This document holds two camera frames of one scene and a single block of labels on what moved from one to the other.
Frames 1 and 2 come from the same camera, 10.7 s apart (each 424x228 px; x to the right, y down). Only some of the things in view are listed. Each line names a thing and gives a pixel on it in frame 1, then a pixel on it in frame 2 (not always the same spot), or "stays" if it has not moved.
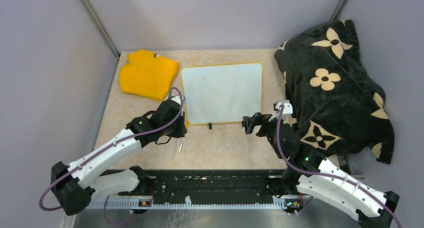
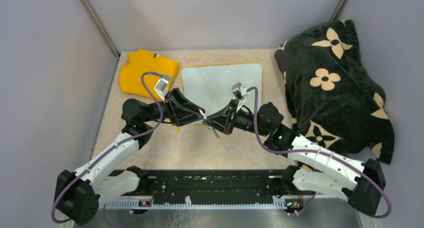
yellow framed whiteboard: [222, 93] stays
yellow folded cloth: [145, 75] stays
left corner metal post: [97, 22] stays
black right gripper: [250, 122] to [221, 123]
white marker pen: [181, 145] to [211, 128]
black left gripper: [182, 130] to [182, 117]
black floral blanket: [339, 104] stays
